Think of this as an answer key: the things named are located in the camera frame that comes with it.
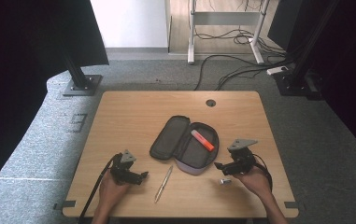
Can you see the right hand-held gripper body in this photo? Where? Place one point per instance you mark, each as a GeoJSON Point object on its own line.
{"type": "Point", "coordinates": [243, 160]}

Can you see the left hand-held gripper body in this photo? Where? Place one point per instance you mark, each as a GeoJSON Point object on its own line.
{"type": "Point", "coordinates": [122, 170]}

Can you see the white eraser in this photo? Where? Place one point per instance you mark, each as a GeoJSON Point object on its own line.
{"type": "Point", "coordinates": [225, 180]}

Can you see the dark grey pencil case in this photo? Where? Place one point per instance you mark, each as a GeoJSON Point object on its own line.
{"type": "Point", "coordinates": [194, 152]}

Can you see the orange highlighter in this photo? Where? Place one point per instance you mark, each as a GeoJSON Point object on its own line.
{"type": "Point", "coordinates": [202, 140]}

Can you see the person's left hand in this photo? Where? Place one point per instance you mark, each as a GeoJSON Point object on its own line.
{"type": "Point", "coordinates": [111, 193]}

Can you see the person's right hand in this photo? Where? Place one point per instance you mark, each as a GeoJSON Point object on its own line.
{"type": "Point", "coordinates": [255, 182]}

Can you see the silver pen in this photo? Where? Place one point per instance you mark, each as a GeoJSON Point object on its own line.
{"type": "Point", "coordinates": [163, 183]}

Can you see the white power strip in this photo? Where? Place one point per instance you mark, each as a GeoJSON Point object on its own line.
{"type": "Point", "coordinates": [277, 70]}

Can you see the black metal stand with base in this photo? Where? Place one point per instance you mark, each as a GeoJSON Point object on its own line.
{"type": "Point", "coordinates": [300, 71]}
{"type": "Point", "coordinates": [80, 82]}

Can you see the black curtain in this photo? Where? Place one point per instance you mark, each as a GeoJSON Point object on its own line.
{"type": "Point", "coordinates": [353, 77]}
{"type": "Point", "coordinates": [26, 62]}

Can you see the dark table corner bracket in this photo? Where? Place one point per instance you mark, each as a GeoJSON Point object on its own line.
{"type": "Point", "coordinates": [65, 204]}

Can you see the white desk frame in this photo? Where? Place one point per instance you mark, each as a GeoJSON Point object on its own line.
{"type": "Point", "coordinates": [225, 18]}

